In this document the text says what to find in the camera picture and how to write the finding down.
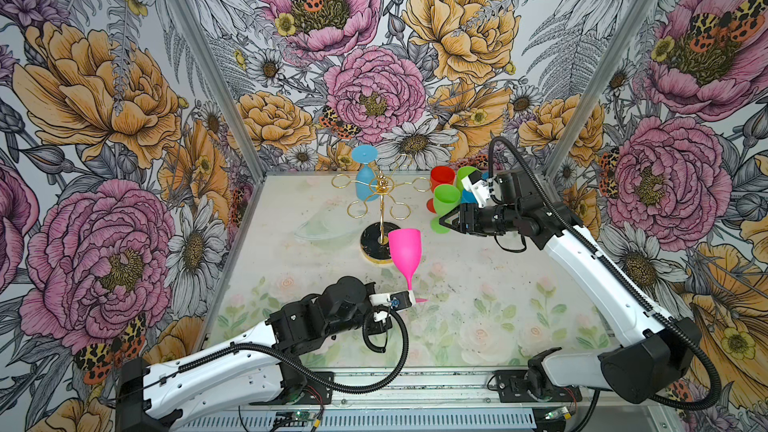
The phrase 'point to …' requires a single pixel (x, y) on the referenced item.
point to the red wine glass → (440, 175)
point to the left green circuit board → (304, 415)
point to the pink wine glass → (406, 250)
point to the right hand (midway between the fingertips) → (448, 232)
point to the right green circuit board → (556, 413)
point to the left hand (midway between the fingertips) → (395, 302)
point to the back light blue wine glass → (366, 180)
